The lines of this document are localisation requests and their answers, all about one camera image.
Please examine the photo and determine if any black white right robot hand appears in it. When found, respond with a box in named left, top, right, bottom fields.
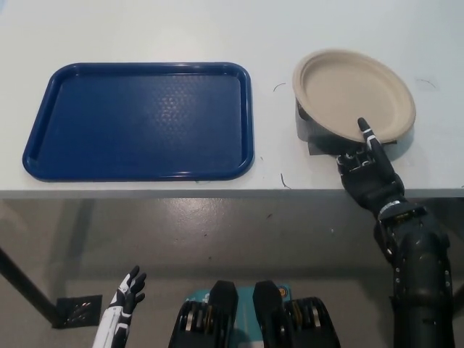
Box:
left=336, top=117, right=407, bottom=215

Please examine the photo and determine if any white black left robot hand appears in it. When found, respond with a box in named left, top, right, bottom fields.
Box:
left=92, top=265, right=148, bottom=348

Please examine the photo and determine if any beige paper plate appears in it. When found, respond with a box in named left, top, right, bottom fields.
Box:
left=291, top=50, right=417, bottom=144

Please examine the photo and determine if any black floor foot plate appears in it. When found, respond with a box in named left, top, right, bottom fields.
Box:
left=52, top=295, right=103, bottom=330

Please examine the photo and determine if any blue plastic tray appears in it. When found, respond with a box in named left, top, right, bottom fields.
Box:
left=22, top=62, right=254, bottom=181

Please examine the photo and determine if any grey perforated plastic basket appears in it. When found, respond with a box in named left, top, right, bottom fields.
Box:
left=294, top=94, right=340, bottom=146

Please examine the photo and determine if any black table leg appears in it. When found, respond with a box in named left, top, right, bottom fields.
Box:
left=0, top=246, right=61, bottom=324

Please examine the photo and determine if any black teal robot body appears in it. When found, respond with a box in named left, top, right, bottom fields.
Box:
left=168, top=281, right=341, bottom=348

